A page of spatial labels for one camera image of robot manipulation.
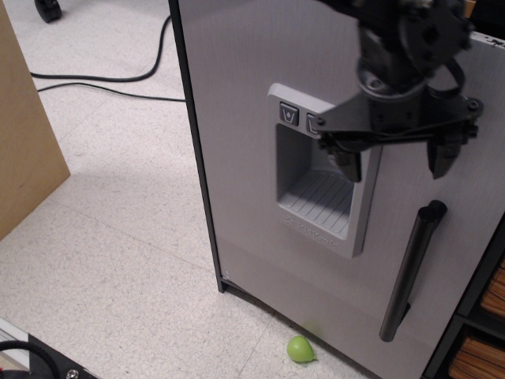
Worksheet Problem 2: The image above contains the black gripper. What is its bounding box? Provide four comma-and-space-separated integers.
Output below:
315, 58, 484, 183

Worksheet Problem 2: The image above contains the grey toy fridge door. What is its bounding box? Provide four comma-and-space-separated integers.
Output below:
170, 1, 504, 378

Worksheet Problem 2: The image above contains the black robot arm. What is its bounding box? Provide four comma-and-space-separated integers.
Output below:
314, 1, 484, 182

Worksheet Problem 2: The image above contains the upper woven basket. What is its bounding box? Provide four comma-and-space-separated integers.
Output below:
481, 259, 504, 321

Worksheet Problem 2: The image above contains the woven basket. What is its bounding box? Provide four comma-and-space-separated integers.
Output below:
448, 336, 504, 379
481, 259, 504, 321

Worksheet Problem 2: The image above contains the dark grey storage shelf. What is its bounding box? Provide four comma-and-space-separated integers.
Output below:
421, 220, 504, 378

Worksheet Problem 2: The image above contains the green toy pear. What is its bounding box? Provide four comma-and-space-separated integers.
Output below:
286, 336, 317, 363

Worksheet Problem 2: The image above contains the lower woven basket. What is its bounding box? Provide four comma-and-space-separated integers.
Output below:
448, 336, 504, 379

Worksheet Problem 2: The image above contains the light wooden panel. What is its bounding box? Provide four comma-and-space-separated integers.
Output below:
1, 5, 70, 238

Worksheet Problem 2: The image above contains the black caster wheel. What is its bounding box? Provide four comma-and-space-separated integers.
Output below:
34, 0, 62, 24

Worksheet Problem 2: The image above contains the black fridge door handle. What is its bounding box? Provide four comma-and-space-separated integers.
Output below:
379, 200, 447, 343

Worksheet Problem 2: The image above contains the thick black floor cable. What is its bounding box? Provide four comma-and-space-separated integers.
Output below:
29, 15, 172, 84

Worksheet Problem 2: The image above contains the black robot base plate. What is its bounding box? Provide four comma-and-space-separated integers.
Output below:
0, 333, 99, 379

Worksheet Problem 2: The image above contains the aluminium rail strip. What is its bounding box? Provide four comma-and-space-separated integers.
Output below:
0, 317, 30, 371

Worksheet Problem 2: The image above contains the black braided cable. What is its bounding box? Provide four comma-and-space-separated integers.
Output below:
0, 340, 60, 379

